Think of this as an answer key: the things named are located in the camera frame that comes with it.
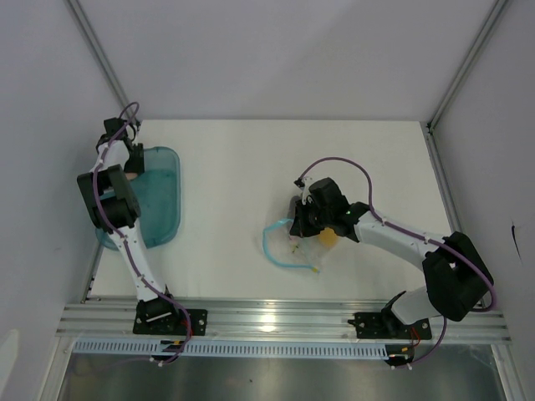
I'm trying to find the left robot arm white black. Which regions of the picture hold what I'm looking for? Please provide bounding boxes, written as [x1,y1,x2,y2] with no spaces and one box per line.
[77,117,193,336]

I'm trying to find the clear zip top bag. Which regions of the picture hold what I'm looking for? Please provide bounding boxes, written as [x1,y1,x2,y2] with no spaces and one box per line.
[262,196,339,273]

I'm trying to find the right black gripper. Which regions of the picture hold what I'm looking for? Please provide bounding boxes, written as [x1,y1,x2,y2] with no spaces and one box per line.
[290,198,333,238]

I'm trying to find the aluminium frame post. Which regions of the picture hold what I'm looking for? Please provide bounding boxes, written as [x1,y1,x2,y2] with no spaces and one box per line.
[425,0,515,130]
[64,0,130,109]

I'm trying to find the right aluminium frame post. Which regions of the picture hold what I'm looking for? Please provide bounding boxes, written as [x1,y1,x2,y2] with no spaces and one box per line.
[425,0,515,130]

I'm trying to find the yellow toy lemon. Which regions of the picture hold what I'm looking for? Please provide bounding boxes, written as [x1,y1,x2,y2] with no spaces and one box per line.
[318,227,339,249]

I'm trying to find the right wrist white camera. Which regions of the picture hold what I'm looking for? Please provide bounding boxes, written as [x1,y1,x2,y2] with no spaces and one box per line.
[294,175,314,205]

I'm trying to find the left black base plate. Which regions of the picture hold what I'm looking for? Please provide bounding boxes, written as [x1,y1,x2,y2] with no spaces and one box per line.
[133,309,207,336]

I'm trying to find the left aluminium frame post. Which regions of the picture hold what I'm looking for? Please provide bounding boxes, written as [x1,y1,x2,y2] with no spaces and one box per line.
[64,0,130,109]

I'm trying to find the white slotted cable duct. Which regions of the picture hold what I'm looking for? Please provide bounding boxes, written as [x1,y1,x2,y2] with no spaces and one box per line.
[73,338,389,360]

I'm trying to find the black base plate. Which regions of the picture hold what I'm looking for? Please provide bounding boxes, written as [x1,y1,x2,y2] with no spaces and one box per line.
[347,312,432,340]
[133,309,207,336]

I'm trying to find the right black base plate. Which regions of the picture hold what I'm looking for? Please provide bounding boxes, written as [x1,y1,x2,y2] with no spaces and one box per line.
[347,312,432,340]

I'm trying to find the purple toy eggplant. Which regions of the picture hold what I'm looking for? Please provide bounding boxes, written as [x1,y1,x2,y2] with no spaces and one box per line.
[288,235,300,254]

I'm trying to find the teal plastic bin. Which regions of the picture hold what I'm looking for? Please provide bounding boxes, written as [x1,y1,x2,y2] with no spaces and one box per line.
[97,140,181,248]

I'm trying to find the aluminium mounting rail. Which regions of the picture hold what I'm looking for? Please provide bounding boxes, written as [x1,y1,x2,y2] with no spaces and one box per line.
[56,297,512,345]

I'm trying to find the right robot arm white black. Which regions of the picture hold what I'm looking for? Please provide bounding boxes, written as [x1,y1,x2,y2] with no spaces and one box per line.
[290,178,493,338]

